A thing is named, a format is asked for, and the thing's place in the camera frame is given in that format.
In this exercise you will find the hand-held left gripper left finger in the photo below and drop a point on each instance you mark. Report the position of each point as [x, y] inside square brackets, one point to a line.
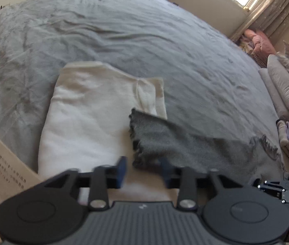
[121, 173]

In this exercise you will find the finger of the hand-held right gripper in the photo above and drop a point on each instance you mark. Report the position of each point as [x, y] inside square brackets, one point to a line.
[269, 186]

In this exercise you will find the grey patterned curtain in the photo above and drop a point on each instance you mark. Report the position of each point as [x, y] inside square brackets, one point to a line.
[274, 12]

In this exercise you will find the grey ruffled garment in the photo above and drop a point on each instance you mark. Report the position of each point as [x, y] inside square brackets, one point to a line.
[185, 145]

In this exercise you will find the cream white garment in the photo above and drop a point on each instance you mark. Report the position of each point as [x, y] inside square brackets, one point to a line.
[83, 107]

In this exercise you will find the printed paper sheet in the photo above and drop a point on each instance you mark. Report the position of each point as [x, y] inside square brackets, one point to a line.
[1, 171]

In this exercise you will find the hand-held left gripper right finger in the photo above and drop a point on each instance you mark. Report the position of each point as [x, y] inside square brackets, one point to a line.
[165, 173]

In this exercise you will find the pink pillows by window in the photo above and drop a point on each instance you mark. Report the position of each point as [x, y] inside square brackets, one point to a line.
[259, 40]

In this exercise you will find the patterned cloth bundle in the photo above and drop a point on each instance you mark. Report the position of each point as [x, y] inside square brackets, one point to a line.
[255, 57]

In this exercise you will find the grey bed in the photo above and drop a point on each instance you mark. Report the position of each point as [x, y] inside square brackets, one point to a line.
[134, 30]

